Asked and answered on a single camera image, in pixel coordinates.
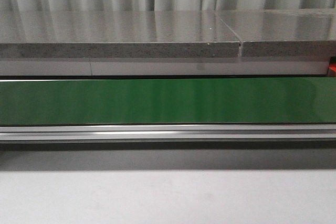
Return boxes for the grey stone slab left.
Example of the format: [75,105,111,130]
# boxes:
[1,11,239,58]

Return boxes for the grey stone slab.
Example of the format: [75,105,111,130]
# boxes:
[216,9,335,59]
[1,11,239,58]

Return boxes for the grey stone slab right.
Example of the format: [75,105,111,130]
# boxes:
[216,9,335,59]

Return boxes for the green conveyor belt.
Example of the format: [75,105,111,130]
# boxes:
[1,77,335,125]

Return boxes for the red plastic tray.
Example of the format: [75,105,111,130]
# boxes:
[328,63,336,77]

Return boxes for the aluminium conveyor side rail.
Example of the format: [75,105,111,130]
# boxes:
[1,124,335,144]

